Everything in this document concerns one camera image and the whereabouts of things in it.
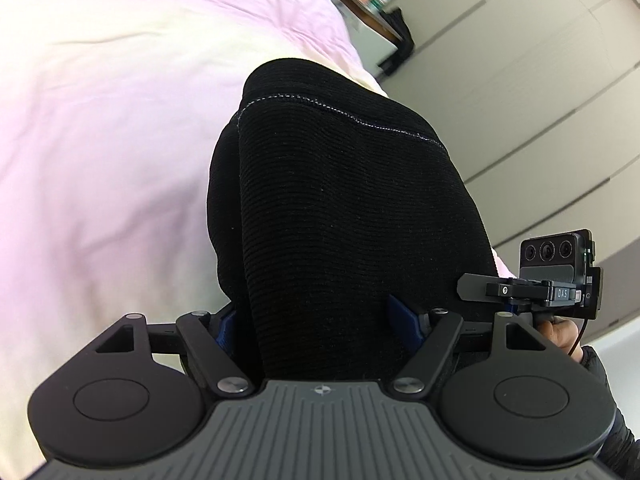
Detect person's right hand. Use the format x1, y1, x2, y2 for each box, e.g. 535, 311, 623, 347
539, 319, 586, 362

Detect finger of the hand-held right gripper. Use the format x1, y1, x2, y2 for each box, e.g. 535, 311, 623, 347
456, 272, 490, 302

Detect pink floral blanket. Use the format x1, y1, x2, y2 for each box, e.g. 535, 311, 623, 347
0, 0, 511, 478

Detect black knit pants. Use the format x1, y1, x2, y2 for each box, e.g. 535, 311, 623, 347
206, 58, 501, 382

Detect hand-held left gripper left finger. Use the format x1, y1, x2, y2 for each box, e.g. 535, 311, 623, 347
94, 302, 252, 395

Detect black chair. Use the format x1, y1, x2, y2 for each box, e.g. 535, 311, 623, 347
376, 6, 417, 75

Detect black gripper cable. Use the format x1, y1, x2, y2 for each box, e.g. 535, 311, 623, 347
569, 316, 590, 357

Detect beige wardrobe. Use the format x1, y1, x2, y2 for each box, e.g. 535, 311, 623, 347
385, 0, 640, 266

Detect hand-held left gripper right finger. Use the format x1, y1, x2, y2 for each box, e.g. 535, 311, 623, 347
384, 294, 553, 395

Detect wooden desk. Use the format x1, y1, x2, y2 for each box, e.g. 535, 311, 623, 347
324, 0, 405, 46

